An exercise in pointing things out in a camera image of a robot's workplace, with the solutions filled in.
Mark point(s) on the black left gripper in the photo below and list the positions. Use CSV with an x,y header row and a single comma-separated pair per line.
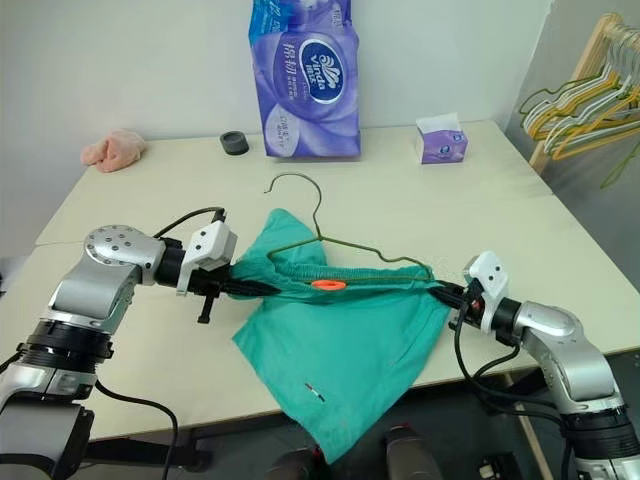
x,y
207,282

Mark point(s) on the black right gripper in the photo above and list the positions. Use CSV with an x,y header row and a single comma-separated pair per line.
x,y
467,307

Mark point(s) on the teal green shorts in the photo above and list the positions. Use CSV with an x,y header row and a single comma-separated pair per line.
x,y
340,345

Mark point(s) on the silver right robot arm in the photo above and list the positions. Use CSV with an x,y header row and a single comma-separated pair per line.
x,y
560,330

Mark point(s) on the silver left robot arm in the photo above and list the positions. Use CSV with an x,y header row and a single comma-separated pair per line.
x,y
100,280

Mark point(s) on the olive hanger on rack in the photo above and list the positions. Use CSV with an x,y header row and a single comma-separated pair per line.
x,y
550,92

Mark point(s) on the purple tissue box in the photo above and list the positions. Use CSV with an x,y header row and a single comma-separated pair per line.
x,y
442,145

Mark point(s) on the dark rounded shape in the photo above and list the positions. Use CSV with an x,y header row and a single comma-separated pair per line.
x,y
407,455
295,465

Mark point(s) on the pink fluffy cloth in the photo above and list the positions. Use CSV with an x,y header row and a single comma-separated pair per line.
x,y
112,150

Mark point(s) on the purple tissue multipack bag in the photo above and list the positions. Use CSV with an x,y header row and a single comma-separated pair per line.
x,y
310,90

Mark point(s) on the wooden clothes rack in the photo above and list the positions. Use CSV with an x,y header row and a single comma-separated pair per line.
x,y
587,55

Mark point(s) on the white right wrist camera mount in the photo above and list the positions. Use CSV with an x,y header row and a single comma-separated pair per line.
x,y
487,275

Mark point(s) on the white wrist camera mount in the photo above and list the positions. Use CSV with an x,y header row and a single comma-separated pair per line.
x,y
487,275
210,244

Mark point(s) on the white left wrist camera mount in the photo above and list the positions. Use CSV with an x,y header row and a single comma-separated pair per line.
x,y
210,244

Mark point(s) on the black table frame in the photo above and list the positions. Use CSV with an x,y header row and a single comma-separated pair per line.
x,y
150,452

